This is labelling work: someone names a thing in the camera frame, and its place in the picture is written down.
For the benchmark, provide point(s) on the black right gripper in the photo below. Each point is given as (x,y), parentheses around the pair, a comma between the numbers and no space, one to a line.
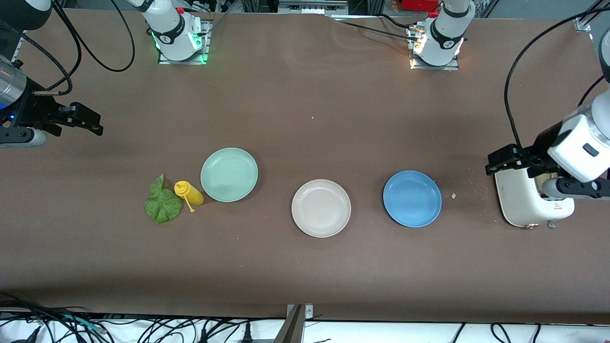
(29,107)

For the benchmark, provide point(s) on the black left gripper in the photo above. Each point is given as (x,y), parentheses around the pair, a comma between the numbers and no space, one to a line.
(537,148)

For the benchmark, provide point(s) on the green lettuce leaf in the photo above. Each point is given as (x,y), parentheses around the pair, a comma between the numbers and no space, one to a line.
(162,205)

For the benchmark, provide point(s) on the yellow mustard squeeze bottle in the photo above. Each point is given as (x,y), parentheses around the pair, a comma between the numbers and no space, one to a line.
(193,193)

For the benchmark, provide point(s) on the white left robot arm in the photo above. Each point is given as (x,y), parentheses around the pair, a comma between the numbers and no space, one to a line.
(443,33)

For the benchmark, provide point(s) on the blue plate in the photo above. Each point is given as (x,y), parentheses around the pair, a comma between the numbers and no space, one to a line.
(412,198)

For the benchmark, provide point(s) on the mint green plate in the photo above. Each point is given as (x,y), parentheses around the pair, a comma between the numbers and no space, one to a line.
(229,175)

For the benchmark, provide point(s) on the beige plate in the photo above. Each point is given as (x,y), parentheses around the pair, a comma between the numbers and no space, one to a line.
(321,208)

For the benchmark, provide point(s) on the white toaster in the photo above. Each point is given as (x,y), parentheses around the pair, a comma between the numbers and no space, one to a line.
(519,200)

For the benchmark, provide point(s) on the red box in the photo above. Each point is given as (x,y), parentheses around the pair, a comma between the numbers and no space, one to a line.
(419,5)

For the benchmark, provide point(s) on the grey metal equipment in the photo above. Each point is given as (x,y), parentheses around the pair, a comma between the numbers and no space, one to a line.
(310,7)

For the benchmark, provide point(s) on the black power plug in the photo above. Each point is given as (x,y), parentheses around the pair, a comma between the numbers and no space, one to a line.
(247,333)

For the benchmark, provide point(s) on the aluminium table edge rail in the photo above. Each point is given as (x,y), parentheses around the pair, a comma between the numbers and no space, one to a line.
(18,45)

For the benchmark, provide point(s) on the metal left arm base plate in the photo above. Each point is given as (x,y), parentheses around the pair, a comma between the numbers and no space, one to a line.
(433,67)

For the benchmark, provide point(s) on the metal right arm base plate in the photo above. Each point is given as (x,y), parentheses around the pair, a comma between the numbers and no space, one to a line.
(206,43)

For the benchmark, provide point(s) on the aluminium frame corner piece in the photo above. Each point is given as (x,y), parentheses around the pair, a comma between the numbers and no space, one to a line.
(584,24)

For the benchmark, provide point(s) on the metal table edge bracket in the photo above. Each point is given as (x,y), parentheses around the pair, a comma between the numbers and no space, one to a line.
(295,328)

